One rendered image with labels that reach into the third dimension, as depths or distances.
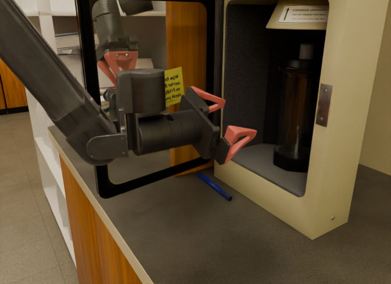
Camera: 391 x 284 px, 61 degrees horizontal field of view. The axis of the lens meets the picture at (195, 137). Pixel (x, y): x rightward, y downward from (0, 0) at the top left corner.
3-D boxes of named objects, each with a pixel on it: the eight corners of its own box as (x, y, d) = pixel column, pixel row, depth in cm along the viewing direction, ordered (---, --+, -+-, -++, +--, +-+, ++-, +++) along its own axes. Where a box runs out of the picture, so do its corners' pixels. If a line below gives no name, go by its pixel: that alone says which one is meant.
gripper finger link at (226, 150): (244, 101, 58) (199, 108, 53) (270, 125, 53) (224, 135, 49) (234, 131, 62) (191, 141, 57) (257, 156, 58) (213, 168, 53)
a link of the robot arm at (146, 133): (122, 151, 52) (136, 162, 48) (118, 108, 50) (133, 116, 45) (161, 142, 56) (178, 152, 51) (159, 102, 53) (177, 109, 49)
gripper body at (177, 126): (191, 92, 57) (152, 97, 53) (223, 127, 51) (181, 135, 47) (184, 122, 61) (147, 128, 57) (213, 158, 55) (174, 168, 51)
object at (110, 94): (121, 121, 62) (121, 91, 60) (110, 122, 61) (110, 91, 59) (116, 119, 63) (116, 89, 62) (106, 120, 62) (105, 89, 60)
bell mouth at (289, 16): (305, 26, 77) (308, 1, 75) (379, 28, 63) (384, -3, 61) (247, 28, 68) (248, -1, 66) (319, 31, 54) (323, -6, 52)
